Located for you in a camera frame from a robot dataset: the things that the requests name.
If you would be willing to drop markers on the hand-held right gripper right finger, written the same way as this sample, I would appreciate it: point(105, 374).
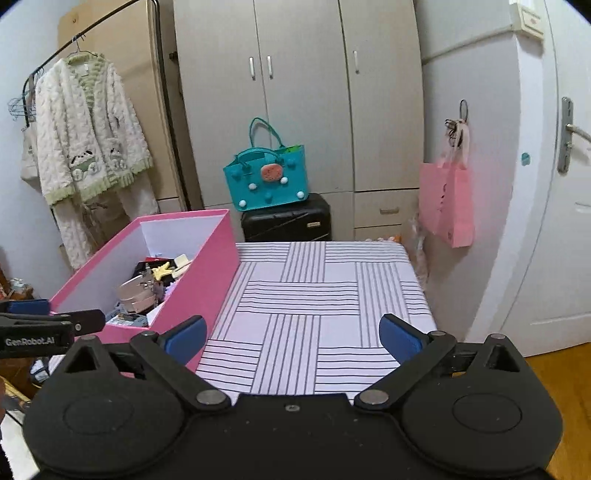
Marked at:
point(399, 337)

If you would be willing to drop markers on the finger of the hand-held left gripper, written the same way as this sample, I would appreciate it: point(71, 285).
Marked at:
point(27, 307)
point(87, 321)

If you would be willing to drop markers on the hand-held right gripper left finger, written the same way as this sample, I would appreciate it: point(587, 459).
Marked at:
point(187, 339)

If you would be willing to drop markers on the pink storage box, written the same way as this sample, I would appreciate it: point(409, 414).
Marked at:
point(207, 277)

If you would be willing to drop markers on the yellow starfish toy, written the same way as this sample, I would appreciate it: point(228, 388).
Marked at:
point(161, 271)

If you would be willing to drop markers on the cream hair claw clip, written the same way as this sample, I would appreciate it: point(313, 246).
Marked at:
point(182, 265)

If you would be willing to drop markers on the beige pink case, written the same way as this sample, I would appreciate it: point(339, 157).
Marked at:
point(131, 297)

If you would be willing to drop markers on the clear plastic bag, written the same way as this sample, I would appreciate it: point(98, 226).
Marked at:
point(418, 249)

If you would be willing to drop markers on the striped white cloth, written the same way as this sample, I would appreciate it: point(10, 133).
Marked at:
point(323, 286)

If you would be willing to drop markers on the pink paper bag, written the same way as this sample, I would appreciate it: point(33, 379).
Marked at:
point(448, 203)

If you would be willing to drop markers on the off-white tote bag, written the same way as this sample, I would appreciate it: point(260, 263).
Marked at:
point(28, 157)

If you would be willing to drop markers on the black hard suitcase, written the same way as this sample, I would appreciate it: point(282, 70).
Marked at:
point(286, 221)

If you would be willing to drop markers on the teal felt handbag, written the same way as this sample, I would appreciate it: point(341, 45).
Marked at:
point(249, 184)

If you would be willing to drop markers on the cream fuzzy cardigan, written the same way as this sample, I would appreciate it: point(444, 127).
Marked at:
point(83, 129)

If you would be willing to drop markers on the white door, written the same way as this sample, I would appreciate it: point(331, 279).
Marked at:
point(554, 230)

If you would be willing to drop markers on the metal hook with rings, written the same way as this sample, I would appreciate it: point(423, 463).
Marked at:
point(452, 127)

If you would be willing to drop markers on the teal sticker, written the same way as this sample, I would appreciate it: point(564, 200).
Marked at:
point(526, 158)

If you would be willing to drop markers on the beige wardrobe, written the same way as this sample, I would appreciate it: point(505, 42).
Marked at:
point(300, 92)

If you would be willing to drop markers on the tan wooden panel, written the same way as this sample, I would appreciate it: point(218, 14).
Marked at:
point(138, 55)

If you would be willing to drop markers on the black clothes rack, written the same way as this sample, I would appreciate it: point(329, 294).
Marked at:
point(158, 27)

